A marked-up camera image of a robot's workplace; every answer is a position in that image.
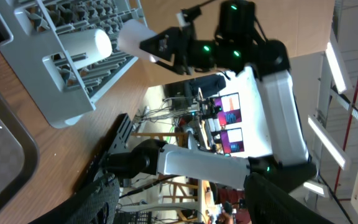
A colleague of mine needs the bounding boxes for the lower computer monitor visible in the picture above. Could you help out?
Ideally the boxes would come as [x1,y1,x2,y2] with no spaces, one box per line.
[220,128,244,154]

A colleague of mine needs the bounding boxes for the white cup green inside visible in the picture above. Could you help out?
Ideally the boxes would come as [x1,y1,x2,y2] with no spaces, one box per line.
[59,29,112,69]

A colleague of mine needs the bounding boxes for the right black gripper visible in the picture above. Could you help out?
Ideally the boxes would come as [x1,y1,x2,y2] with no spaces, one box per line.
[139,26,216,75]

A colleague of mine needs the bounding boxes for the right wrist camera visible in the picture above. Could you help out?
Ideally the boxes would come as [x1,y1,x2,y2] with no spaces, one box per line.
[176,5,201,27]

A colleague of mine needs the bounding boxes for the upper computer monitor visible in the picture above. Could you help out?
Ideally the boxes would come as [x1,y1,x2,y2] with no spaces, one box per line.
[214,93,242,126]

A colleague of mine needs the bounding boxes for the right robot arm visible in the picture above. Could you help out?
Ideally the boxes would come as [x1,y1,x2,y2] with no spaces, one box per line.
[102,1,316,192]

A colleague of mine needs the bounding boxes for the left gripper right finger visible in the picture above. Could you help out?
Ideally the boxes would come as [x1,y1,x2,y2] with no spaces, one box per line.
[244,174,332,224]

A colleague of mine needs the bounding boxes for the computer monitor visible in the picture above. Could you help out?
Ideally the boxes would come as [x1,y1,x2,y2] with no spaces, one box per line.
[214,93,242,126]
[220,128,244,154]

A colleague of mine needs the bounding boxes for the white cup pink inside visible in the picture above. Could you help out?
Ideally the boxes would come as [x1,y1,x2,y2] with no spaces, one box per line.
[117,19,160,63]

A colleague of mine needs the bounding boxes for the brown serving tray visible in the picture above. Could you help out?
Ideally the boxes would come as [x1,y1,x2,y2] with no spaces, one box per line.
[0,94,39,211]

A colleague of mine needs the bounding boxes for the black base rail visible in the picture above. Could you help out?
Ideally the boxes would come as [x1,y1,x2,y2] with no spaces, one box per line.
[79,113,133,189]

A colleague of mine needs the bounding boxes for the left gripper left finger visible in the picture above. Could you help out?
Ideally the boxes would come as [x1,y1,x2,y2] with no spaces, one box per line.
[31,173,119,224]

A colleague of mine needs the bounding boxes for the grey dishwasher rack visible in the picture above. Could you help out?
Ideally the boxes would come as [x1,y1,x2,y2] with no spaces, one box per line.
[0,0,145,129]

